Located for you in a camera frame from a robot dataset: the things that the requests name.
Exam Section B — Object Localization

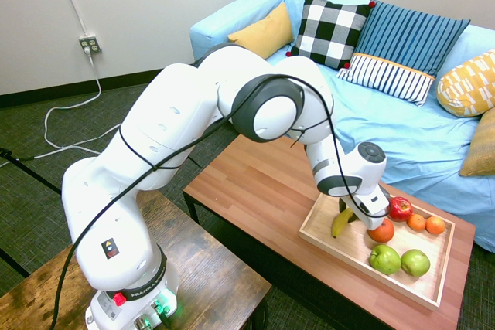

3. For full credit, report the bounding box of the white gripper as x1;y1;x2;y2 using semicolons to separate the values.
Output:
338;185;391;231

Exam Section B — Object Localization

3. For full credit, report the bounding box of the yellow banana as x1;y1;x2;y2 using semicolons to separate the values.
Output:
331;207;355;239

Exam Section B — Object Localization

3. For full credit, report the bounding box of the wooden serving tray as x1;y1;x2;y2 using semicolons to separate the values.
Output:
298;192;456;312

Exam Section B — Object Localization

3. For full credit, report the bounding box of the large orange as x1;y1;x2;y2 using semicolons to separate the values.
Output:
367;218;396;244

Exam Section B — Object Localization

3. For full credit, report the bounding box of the red apple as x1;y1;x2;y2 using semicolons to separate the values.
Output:
386;196;414;223

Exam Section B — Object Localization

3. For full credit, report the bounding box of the green apple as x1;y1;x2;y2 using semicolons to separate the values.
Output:
368;243;402;276
400;248;432;278

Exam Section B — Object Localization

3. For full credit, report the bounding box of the small orange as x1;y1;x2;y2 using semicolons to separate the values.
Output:
407;213;427;232
425;215;446;236

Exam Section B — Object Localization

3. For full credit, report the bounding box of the light blue sofa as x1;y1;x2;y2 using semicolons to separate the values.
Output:
189;0;495;253

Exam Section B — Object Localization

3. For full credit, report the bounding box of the reddish wood coffee table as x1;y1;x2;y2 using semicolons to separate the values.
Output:
183;134;477;330

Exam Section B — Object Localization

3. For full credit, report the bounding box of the white navy striped pillow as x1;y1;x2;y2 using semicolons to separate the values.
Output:
335;53;436;107

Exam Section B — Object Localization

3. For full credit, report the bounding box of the rustic wooden robot stand table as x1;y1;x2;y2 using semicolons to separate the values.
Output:
0;189;273;330

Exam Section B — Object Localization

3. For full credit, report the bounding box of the mustard striped pillow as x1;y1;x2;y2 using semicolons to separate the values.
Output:
459;107;495;179

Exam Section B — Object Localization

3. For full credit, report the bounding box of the yellow white patterned bolster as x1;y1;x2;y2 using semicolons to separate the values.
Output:
436;49;495;118

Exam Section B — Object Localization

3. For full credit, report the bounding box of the black white checked pillow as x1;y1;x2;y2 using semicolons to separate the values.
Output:
285;0;377;70

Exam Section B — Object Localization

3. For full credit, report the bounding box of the blue striped pillow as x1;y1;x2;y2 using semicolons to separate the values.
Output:
350;0;472;78

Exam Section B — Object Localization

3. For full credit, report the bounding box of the plain mustard yellow pillow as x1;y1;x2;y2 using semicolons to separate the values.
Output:
227;1;295;60

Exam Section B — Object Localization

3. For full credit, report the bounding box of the black tripod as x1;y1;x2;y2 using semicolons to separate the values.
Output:
0;147;63;277

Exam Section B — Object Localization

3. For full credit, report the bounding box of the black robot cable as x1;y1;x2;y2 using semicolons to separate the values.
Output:
49;73;390;330

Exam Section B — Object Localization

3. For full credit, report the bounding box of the white power cable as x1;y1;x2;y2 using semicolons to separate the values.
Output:
43;46;123;159

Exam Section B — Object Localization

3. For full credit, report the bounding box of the wall power outlet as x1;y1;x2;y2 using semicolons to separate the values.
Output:
78;35;103;56

